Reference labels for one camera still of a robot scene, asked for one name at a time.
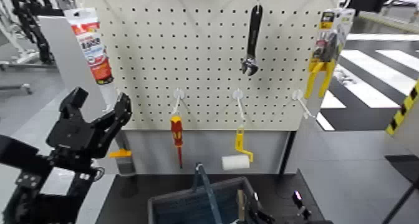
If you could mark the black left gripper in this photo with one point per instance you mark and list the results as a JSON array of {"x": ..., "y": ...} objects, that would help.
[{"x": 72, "y": 135}]

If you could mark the small black device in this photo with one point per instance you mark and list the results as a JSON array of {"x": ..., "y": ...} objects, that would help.
[{"x": 299, "y": 200}]

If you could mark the white red sealant tube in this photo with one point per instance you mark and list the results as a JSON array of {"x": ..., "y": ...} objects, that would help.
[{"x": 91, "y": 48}]

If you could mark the black tool in crate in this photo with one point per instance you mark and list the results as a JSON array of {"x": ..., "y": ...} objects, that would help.
[{"x": 258, "y": 215}]

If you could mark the dark grey crate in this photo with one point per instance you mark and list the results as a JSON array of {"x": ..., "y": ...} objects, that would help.
[{"x": 170, "y": 200}]

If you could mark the white metal frame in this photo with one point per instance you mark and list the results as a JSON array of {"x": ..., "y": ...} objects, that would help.
[{"x": 18, "y": 53}]

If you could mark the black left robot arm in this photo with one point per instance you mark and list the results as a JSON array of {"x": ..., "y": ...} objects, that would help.
[{"x": 19, "y": 153}]

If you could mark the black tripod leg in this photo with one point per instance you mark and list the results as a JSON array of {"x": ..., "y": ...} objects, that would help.
[{"x": 402, "y": 199}]

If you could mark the red yellow screwdriver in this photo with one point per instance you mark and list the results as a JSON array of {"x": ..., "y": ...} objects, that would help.
[{"x": 176, "y": 130}]

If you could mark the grey display stand frame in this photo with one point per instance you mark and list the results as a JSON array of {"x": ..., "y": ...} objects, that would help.
[{"x": 203, "y": 150}]

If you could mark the beige metal pegboard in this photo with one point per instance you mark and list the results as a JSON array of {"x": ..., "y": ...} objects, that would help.
[{"x": 196, "y": 55}]

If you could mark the black adjustable wrench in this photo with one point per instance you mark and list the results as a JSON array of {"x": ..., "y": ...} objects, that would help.
[{"x": 253, "y": 32}]

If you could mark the white pegboard hook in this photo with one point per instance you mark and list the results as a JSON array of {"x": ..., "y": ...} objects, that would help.
[
  {"x": 298, "y": 95},
  {"x": 178, "y": 94},
  {"x": 106, "y": 108},
  {"x": 238, "y": 95}
]

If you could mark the grey yellow scraper tool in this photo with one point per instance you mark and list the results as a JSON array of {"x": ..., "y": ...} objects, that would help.
[{"x": 126, "y": 161}]

